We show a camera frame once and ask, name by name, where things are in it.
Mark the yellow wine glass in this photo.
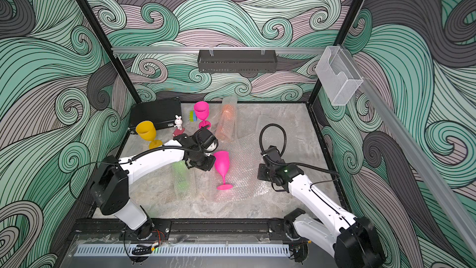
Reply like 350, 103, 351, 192
135, 120, 163, 150

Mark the pink wine glass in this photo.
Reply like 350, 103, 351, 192
193, 101, 211, 129

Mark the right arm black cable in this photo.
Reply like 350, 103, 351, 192
258, 123, 340, 194

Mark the green glass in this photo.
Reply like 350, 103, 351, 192
172, 161, 197, 201

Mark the aluminium rail right wall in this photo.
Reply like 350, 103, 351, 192
339, 45, 476, 255

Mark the black wall tray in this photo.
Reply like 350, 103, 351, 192
197, 50, 278, 73

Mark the white bunny figurine pink base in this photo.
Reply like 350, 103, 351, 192
172, 115, 185, 137

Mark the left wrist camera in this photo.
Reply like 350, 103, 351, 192
193, 127, 219, 153

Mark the orange glass in bubble wrap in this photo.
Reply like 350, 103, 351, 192
215, 96, 238, 143

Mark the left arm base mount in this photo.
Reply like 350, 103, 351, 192
120, 218, 172, 243

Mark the clear plastic wall bin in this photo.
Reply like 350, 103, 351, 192
316, 45, 363, 106

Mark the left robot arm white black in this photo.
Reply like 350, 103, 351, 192
89, 130, 219, 240

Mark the aluminium rail back wall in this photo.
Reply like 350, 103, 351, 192
111, 46, 326, 55

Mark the green blue small block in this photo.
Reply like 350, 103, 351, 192
189, 111, 198, 122

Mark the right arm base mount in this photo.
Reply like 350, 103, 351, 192
267, 218, 309, 242

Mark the black case box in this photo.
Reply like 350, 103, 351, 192
128, 98, 182, 134

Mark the white slotted cable duct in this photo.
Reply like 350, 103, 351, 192
73, 243, 290, 258

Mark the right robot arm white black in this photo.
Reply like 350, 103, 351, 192
257, 164, 386, 268

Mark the aluminium rail wall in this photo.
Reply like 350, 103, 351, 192
339, 45, 476, 255
111, 46, 326, 55

